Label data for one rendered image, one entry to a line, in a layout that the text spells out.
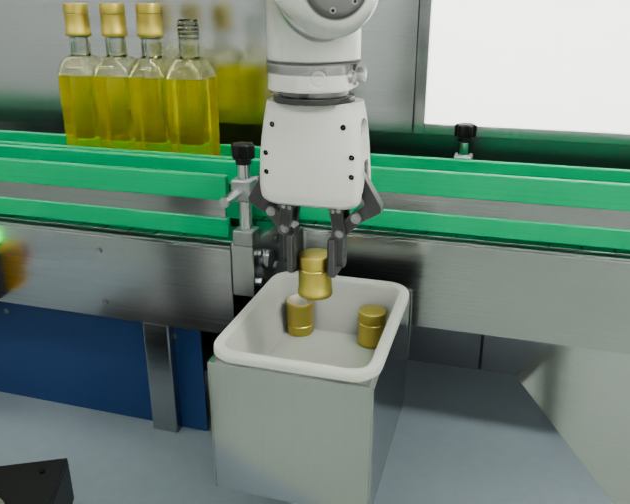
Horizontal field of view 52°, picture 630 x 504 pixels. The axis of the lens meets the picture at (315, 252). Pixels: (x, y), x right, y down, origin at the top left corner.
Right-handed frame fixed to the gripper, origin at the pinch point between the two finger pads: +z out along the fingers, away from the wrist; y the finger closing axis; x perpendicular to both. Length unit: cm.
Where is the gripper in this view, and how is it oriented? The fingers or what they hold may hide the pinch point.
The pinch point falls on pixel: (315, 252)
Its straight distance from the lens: 65.1
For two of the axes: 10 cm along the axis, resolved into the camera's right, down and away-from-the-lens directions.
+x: -3.0, 3.5, -8.9
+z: 0.1, 9.3, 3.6
